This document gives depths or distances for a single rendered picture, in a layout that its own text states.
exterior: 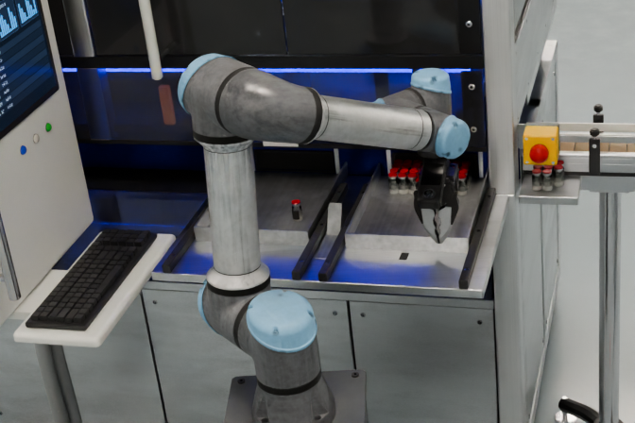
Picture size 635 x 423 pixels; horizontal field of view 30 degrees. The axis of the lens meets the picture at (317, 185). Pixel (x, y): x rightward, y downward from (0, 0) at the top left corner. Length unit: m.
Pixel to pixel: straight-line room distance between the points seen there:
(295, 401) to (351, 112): 0.52
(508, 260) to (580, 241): 1.54
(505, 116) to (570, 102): 2.81
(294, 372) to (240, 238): 0.25
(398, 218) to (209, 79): 0.77
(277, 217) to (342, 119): 0.72
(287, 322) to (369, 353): 0.95
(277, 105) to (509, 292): 1.07
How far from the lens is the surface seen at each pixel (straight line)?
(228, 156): 2.02
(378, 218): 2.60
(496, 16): 2.50
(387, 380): 3.00
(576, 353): 3.69
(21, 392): 3.47
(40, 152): 2.70
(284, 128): 1.90
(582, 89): 5.53
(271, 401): 2.11
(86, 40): 2.81
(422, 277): 2.38
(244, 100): 1.90
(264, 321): 2.04
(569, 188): 2.69
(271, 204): 2.71
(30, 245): 2.68
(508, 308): 2.82
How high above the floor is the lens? 2.10
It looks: 26 degrees down
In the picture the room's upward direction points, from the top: 7 degrees counter-clockwise
